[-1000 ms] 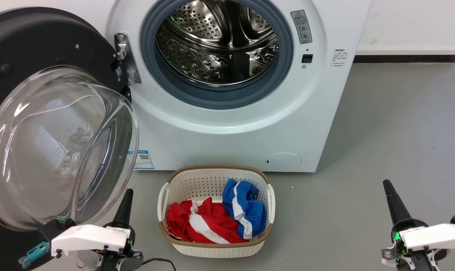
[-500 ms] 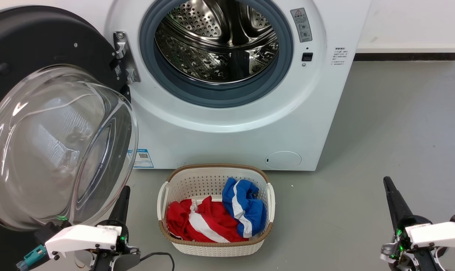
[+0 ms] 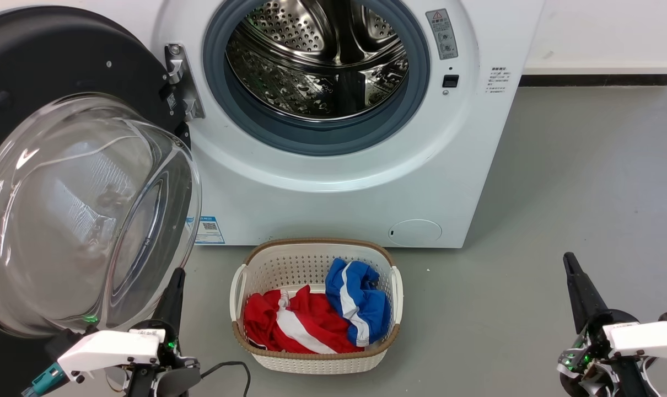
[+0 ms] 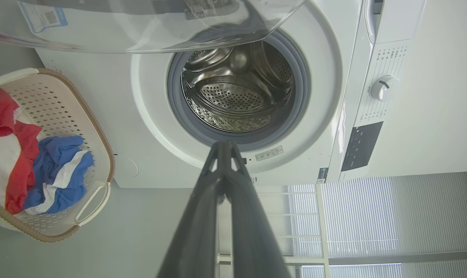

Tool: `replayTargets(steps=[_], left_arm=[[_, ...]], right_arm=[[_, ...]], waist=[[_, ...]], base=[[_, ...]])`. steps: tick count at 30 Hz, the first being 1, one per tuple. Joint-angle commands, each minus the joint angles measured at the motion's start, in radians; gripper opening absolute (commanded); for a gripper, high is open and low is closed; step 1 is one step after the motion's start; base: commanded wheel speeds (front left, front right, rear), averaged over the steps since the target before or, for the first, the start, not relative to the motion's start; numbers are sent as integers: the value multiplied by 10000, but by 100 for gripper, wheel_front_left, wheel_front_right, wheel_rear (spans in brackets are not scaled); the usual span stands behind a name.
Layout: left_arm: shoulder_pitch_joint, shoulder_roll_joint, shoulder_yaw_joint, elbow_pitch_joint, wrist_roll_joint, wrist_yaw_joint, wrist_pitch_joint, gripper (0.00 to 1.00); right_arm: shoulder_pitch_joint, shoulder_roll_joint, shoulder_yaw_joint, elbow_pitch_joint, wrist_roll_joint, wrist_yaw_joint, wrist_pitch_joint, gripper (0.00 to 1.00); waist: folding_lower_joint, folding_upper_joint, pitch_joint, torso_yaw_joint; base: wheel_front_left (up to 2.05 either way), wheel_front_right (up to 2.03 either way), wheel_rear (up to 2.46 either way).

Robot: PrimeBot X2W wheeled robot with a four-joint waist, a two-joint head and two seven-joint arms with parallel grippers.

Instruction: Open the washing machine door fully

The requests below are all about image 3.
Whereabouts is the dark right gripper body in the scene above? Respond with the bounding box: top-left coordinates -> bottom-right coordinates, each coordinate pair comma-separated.
558,309 -> 659,397

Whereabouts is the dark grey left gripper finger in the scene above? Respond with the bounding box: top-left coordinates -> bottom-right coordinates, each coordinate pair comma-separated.
168,269 -> 186,333
154,269 -> 181,329

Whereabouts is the metal door hinge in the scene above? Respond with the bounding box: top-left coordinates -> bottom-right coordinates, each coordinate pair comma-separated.
164,43 -> 206,121

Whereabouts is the round white filter cover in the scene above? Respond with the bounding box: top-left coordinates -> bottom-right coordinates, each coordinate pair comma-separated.
389,219 -> 443,247

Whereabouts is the grey warning sticker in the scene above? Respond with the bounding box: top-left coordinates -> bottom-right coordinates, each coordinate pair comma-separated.
426,8 -> 459,60

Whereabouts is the stainless steel washer drum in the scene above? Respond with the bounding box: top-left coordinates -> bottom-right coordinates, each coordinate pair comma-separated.
226,0 -> 410,121

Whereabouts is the black cable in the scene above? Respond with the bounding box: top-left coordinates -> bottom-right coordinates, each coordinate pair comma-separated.
200,361 -> 251,397

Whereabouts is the blue energy label sticker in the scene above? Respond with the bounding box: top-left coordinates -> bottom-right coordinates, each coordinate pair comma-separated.
193,216 -> 225,245

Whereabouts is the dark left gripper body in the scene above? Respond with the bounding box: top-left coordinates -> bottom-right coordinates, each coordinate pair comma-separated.
125,319 -> 202,397

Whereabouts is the black round glass washer door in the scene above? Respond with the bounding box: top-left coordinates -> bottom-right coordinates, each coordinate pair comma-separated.
0,6 -> 203,397

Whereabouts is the red and white garment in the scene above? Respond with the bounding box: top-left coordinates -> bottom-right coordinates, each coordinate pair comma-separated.
243,285 -> 365,355

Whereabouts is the teal cable connector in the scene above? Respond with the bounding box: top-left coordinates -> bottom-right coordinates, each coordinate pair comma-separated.
22,364 -> 64,397

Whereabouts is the white perforated laundry basket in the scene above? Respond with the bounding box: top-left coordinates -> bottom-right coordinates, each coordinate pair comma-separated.
230,238 -> 404,374

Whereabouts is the blue and white garment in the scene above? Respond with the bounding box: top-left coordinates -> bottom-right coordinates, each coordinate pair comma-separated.
325,258 -> 392,347

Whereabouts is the white front-load washing machine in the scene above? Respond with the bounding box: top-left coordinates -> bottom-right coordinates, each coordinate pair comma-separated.
91,0 -> 546,249

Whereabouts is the black baseboard strip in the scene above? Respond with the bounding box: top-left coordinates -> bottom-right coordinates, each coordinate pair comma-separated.
519,73 -> 667,87

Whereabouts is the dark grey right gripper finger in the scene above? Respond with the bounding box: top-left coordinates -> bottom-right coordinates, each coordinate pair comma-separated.
563,253 -> 594,334
569,253 -> 611,326

